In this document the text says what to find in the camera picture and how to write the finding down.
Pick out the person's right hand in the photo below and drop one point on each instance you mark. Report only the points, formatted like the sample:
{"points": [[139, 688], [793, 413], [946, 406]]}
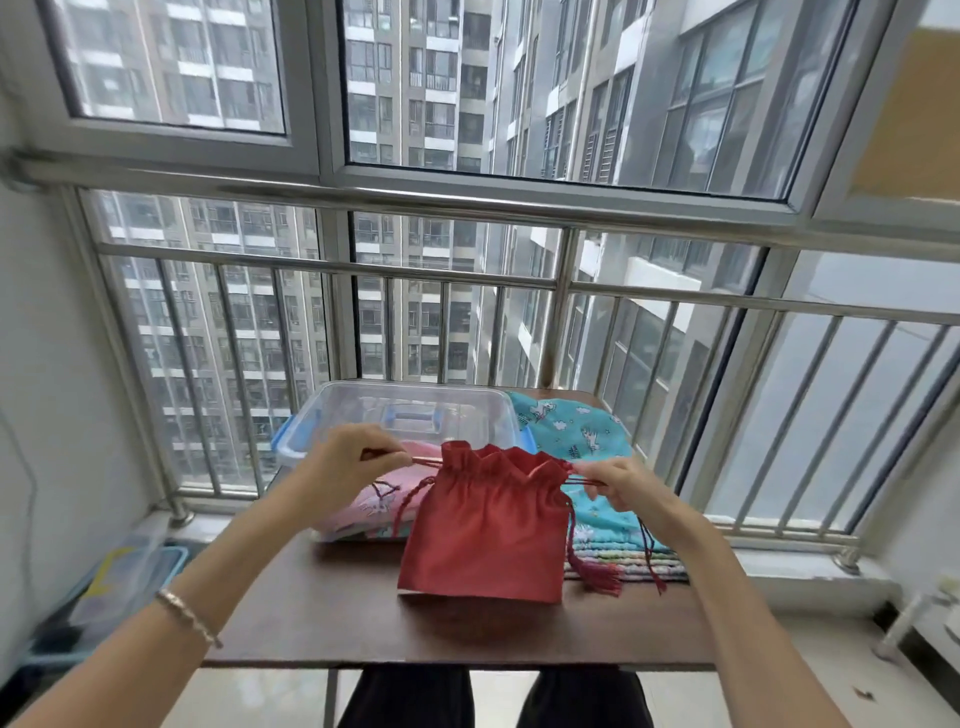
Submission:
{"points": [[634, 491]]}

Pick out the person's left hand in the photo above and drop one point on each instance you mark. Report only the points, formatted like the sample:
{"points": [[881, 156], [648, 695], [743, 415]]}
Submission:
{"points": [[337, 469]]}

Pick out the person's right thumb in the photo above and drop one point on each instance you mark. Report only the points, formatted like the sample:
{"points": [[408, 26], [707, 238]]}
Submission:
{"points": [[596, 469]]}

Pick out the person's left thumb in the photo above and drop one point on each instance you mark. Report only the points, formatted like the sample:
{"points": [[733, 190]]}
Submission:
{"points": [[390, 458]]}

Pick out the person's left forearm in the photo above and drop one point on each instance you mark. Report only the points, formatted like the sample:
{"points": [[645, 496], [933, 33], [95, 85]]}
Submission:
{"points": [[172, 607]]}

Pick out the person's right forearm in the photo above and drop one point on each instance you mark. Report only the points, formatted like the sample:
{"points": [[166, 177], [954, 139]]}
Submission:
{"points": [[739, 622]]}

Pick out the stack of patterned cloth bags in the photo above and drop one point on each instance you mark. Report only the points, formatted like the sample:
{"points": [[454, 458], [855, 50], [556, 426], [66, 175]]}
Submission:
{"points": [[570, 431]]}

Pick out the clear plastic storage box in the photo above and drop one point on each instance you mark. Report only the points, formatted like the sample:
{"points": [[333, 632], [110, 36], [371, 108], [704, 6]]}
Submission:
{"points": [[352, 409]]}

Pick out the brown wooden table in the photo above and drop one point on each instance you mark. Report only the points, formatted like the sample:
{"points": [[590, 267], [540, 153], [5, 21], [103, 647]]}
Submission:
{"points": [[360, 607]]}

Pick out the steel balcony railing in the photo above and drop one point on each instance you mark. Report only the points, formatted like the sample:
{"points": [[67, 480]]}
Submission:
{"points": [[555, 285]]}

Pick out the person's black trousers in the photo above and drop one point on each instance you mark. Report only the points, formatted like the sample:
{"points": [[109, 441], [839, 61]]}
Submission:
{"points": [[420, 701]]}

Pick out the blue plastic storage bin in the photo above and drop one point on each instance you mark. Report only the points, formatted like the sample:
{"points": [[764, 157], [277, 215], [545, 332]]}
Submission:
{"points": [[120, 585]]}

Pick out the white metal rack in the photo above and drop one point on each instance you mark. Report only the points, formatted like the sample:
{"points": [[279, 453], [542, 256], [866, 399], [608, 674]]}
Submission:
{"points": [[911, 611]]}

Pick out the grey apartment buildings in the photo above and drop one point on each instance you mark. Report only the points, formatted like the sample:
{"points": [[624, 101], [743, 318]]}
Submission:
{"points": [[450, 75]]}

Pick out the grey window frame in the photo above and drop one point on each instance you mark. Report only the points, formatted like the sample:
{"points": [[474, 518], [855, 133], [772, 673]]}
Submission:
{"points": [[322, 97]]}

